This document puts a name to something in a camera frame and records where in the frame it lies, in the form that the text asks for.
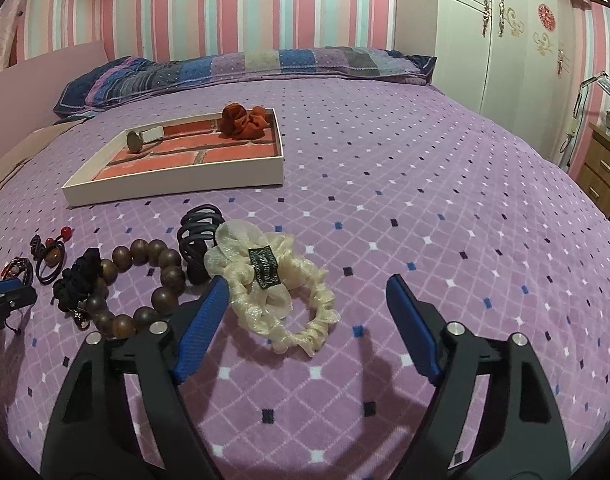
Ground black hair tie brown bead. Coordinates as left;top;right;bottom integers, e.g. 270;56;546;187
34;245;70;287

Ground white wardrobe with decals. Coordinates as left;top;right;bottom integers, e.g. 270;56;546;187
432;0;593;166

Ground beige cloth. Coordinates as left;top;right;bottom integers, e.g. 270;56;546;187
0;122;68;201

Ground wooden bead bracelet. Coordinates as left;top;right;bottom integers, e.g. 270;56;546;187
85;239;188;340

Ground black claw hair clip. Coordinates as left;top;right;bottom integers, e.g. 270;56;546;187
177;204;222;286

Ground red scrunchie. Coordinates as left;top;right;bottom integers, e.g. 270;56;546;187
220;102;270;140

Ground desk lamp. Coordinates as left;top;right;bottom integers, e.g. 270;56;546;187
560;72;610;168

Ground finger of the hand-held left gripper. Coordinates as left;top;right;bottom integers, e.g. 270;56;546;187
0;280;38;333

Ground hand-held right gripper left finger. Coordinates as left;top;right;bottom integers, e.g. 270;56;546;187
40;276;232;480

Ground wooden nightstand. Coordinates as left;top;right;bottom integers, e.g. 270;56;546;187
575;122;610;221

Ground cream organza scrunchie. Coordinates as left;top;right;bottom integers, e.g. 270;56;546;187
203;220;341;358

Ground pink floral curtain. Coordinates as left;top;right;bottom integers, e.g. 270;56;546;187
0;0;30;78

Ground black hair tie red beads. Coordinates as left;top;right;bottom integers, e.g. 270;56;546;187
31;226;76;266

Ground white tray with brick liner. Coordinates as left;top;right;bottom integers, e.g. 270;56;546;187
61;107;286;207

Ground patchwork blue purple pillow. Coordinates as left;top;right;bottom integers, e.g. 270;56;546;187
52;47;438;120

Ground purple diamond pattern blanket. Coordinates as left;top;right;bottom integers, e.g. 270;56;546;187
0;67;610;480

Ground pink headboard panel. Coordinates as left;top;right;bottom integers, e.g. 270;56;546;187
0;40;116;171

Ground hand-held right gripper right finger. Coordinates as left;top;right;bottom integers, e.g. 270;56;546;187
385;274;573;480

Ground black scrunchie with charm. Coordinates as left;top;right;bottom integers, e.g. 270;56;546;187
52;247;110;331

